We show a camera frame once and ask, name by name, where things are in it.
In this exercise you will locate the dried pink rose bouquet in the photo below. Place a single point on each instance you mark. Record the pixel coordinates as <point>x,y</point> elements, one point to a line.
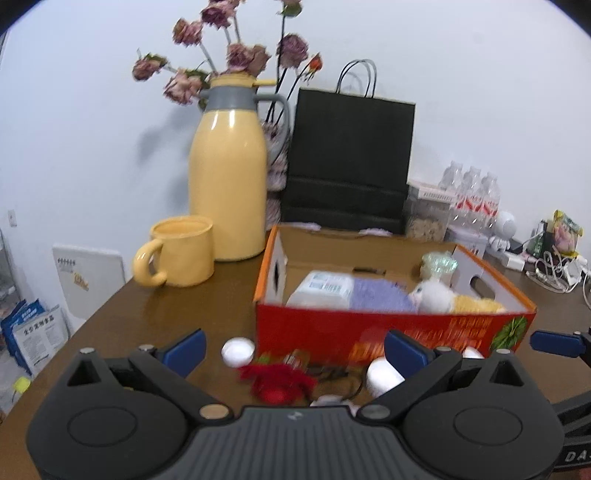
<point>240,55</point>

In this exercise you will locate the clear water bottle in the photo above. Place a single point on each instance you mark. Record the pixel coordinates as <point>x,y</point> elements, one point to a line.
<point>468,198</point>
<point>450,184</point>
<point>489,203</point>

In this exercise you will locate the yellow pink snack packet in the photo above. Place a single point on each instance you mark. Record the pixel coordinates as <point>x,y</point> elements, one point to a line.
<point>565,230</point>

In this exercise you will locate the clear container with nuts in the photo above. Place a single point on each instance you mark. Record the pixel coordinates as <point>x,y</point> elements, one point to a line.
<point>427,217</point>

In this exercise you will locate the dark small bottle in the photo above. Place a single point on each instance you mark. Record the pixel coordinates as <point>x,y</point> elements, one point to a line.
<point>547,240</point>

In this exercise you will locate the yellow thermos jug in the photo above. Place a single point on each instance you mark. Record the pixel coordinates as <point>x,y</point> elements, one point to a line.
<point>226,184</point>

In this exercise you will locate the white round lid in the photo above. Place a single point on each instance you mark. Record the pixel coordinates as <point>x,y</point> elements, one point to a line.
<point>238,351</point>

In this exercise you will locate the pink fuzzy vase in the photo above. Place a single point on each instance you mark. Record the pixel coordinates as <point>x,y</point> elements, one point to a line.
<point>274,170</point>

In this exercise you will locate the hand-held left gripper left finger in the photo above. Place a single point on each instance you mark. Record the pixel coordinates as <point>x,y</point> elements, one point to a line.
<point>184,353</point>

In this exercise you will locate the red artificial rose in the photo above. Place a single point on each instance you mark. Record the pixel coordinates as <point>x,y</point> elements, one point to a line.
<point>277,383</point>

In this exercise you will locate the blue printed packages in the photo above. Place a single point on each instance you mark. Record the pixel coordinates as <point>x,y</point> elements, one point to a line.
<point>37,337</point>

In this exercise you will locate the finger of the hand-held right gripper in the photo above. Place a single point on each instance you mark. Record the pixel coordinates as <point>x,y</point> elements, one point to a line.
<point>554,342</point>

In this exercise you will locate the black paper bag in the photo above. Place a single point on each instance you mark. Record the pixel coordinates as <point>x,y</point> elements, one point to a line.
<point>346,152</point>

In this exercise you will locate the translucent green plastic wrap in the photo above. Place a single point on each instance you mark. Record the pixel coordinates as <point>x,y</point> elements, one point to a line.
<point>438,265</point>

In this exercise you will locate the red cardboard box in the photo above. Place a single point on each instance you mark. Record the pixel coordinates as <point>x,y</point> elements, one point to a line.
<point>314,332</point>

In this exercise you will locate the white tissue pack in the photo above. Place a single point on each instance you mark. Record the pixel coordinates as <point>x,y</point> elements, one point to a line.
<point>318,288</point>

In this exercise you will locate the white wall socket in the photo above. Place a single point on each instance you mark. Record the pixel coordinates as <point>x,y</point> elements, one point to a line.
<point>13,218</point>

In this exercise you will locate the purple fabric pouch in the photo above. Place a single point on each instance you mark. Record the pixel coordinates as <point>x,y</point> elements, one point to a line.
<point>378,295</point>

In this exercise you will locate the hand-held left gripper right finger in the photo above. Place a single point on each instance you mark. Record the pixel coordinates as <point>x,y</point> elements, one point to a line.
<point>406,353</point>

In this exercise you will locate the yellow white plush toy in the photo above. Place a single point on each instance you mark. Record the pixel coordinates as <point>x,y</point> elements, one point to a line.
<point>438,295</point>

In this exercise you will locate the yellow small floor item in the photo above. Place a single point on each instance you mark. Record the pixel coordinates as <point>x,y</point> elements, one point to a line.
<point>21,385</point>

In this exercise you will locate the white panel board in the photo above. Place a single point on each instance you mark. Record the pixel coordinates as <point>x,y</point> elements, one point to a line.
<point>87,277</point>

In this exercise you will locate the silver tin box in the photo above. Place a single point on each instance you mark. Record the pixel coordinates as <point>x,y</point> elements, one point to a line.
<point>471,240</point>

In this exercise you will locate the yellow mug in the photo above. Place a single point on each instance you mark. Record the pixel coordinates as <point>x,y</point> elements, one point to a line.
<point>184,254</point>

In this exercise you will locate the white charger adapter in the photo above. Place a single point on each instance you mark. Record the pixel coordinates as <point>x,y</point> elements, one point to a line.
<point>515,261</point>

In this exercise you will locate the white robot toy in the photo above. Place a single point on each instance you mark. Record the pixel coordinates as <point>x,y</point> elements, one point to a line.
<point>503,226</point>

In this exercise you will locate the white ridged jar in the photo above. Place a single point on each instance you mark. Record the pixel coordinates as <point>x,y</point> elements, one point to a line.
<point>381,376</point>

